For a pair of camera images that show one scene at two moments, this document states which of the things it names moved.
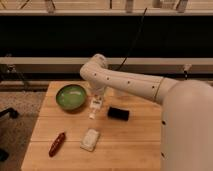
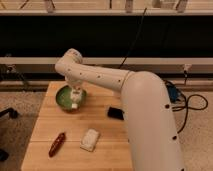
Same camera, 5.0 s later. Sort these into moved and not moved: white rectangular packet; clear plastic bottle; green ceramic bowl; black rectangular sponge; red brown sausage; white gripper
Moved: clear plastic bottle; white gripper
Not moved: red brown sausage; white rectangular packet; black rectangular sponge; green ceramic bowl
